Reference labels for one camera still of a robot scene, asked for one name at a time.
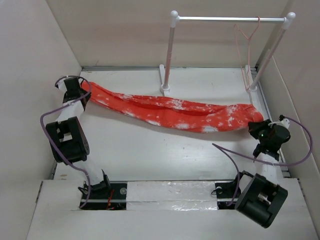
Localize red white tie-dye trousers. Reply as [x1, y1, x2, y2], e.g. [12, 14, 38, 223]
[81, 82, 264, 133]

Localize pink wire hanger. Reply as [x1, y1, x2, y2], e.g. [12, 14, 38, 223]
[233, 16, 261, 91]

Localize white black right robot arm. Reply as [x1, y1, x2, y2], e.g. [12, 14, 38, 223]
[231, 118, 291, 229]

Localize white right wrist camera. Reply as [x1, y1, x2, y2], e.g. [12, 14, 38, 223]
[279, 115, 290, 129]

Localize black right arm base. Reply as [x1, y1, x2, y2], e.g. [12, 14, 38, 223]
[211, 171, 253, 210]

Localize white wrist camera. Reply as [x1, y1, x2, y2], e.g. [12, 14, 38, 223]
[55, 80, 67, 93]
[279, 115, 290, 129]

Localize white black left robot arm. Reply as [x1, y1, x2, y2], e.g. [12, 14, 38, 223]
[43, 75, 112, 199]

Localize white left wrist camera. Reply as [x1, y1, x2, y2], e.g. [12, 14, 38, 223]
[55, 80, 67, 93]

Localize white clothes rack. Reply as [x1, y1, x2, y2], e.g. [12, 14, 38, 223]
[158, 10, 296, 118]

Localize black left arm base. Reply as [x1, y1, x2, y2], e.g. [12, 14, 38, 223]
[78, 170, 128, 211]

